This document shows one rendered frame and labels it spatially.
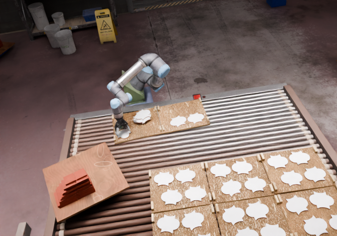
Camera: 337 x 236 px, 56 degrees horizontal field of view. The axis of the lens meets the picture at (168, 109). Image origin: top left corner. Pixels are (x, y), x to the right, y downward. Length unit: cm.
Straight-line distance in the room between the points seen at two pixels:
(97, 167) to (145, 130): 56
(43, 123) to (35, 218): 151
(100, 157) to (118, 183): 29
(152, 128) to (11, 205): 191
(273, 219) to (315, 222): 24
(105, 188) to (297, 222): 125
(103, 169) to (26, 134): 242
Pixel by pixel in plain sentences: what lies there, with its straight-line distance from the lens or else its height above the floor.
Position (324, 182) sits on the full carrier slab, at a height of 94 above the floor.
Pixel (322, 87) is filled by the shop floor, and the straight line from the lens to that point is 483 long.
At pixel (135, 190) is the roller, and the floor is 92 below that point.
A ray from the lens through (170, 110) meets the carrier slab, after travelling 286.
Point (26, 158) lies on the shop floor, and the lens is 432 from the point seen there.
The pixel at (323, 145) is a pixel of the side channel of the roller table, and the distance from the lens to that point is 264.
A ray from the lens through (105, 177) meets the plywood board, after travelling 232.
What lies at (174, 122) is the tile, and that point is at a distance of 273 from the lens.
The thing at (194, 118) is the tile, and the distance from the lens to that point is 275.
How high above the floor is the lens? 280
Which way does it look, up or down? 40 degrees down
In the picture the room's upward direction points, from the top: 8 degrees counter-clockwise
